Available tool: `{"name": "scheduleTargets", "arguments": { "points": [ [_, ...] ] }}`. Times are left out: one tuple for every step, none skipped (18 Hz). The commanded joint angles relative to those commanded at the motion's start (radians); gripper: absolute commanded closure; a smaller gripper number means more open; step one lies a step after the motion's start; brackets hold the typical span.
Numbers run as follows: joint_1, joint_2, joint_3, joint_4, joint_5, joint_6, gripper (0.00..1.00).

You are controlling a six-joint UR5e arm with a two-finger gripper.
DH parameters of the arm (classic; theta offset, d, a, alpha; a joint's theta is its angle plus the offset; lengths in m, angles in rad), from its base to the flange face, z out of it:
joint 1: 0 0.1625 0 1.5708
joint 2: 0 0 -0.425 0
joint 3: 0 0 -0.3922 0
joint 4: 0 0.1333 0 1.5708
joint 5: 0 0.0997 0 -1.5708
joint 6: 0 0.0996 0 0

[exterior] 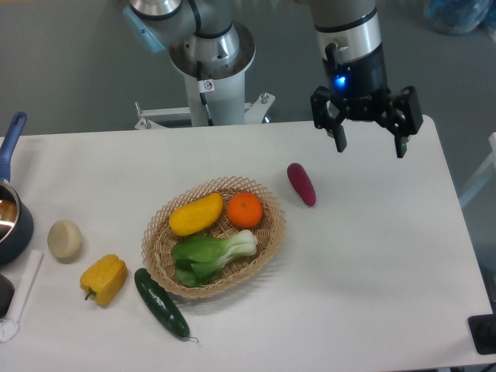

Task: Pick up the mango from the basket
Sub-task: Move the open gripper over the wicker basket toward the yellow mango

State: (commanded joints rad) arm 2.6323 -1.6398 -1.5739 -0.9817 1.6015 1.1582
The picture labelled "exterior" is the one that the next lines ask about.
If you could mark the yellow bell pepper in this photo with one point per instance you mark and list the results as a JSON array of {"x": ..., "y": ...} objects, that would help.
[{"x": 104, "y": 279}]

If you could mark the yellow mango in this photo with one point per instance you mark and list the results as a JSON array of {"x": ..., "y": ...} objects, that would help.
[{"x": 197, "y": 215}]

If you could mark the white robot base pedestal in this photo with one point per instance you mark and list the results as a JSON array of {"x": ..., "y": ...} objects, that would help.
[{"x": 214, "y": 71}]

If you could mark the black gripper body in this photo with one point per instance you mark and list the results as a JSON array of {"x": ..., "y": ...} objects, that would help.
[{"x": 357, "y": 82}]

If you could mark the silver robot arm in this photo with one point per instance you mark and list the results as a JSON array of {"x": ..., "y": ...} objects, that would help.
[{"x": 351, "y": 27}]

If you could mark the dark round object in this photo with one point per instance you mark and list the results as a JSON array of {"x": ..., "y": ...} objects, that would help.
[{"x": 7, "y": 290}]

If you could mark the purple sweet potato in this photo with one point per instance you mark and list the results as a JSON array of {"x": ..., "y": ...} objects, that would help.
[{"x": 301, "y": 183}]

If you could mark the white frame at right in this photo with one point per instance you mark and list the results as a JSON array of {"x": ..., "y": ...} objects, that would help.
[{"x": 480, "y": 177}]

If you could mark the black device at edge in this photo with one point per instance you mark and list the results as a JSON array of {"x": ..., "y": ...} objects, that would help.
[{"x": 482, "y": 329}]

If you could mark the orange fruit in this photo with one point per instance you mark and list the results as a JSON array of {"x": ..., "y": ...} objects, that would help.
[{"x": 245, "y": 210}]

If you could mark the blue-handled saucepan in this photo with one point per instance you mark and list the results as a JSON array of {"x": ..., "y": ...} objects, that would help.
[{"x": 17, "y": 224}]

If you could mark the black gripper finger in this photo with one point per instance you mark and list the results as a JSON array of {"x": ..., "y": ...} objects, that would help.
[
  {"x": 328, "y": 113},
  {"x": 400, "y": 114}
]

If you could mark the dark green cucumber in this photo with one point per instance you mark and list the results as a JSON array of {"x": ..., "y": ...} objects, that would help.
[{"x": 161, "y": 306}]

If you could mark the blue plastic bag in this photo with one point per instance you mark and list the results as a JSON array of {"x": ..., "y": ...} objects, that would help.
[{"x": 456, "y": 17}]

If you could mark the green bok choy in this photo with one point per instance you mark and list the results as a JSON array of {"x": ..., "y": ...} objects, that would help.
[{"x": 200, "y": 259}]

